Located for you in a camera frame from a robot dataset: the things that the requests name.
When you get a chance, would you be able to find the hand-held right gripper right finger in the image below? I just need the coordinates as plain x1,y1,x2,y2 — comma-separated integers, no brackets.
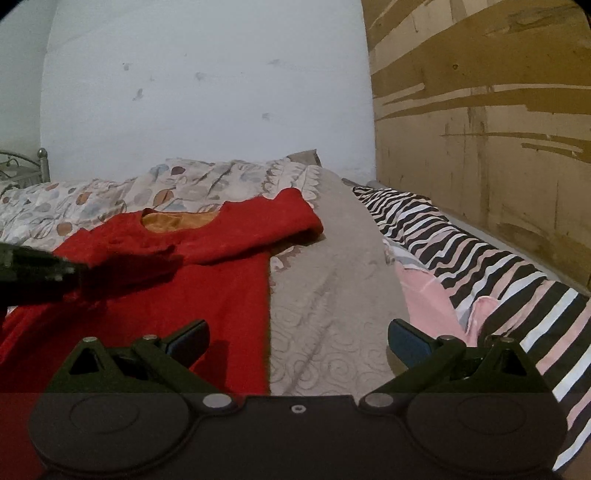
360,318,552,409

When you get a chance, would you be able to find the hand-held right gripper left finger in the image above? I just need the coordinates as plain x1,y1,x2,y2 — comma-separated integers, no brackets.
48,319,234,411

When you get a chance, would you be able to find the red shirt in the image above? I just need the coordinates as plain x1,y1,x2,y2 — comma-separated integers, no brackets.
0,188,324,398

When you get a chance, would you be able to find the pink cloth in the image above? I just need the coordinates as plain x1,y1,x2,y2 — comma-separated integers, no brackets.
385,231,492,354

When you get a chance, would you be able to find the floral patterned bed quilt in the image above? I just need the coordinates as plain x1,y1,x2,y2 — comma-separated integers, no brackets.
0,157,416,398

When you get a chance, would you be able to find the metal bed headboard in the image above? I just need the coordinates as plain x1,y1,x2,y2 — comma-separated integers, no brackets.
0,148,51,188

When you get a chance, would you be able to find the black white pink striped blanket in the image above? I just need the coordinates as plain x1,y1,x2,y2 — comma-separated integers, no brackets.
353,185,591,472

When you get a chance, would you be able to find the brown pillow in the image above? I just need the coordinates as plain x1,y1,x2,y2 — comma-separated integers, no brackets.
287,148,322,168

